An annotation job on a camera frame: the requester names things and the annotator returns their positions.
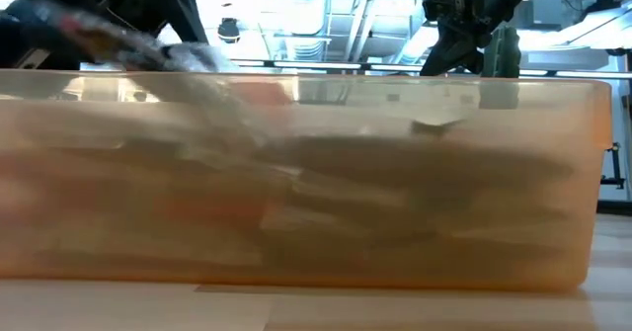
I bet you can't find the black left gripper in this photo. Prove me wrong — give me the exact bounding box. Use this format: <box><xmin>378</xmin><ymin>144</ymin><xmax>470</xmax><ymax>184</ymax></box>
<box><xmin>0</xmin><ymin>0</ymin><xmax>209</xmax><ymax>71</ymax></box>

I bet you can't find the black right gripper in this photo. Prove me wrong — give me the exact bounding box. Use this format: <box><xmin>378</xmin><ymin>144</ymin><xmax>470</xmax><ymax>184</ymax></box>
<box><xmin>419</xmin><ymin>0</ymin><xmax>503</xmax><ymax>78</ymax></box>

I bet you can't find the red and silver popcorn bag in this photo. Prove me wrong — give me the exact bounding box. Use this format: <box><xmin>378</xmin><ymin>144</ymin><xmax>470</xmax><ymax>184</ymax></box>
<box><xmin>29</xmin><ymin>0</ymin><xmax>226</xmax><ymax>73</ymax></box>

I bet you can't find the orange translucent plastic basket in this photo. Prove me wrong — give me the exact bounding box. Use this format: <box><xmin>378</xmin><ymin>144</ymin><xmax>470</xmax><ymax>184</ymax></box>
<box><xmin>0</xmin><ymin>68</ymin><xmax>614</xmax><ymax>293</ymax></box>

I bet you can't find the black clamp stand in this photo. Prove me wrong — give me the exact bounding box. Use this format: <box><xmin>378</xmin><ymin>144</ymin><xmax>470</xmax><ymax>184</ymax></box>
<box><xmin>598</xmin><ymin>141</ymin><xmax>628</xmax><ymax>191</ymax></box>

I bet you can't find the black dome ceiling camera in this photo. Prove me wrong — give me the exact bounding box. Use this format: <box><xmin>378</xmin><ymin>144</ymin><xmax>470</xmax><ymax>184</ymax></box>
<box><xmin>216</xmin><ymin>18</ymin><xmax>243</xmax><ymax>45</ymax></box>

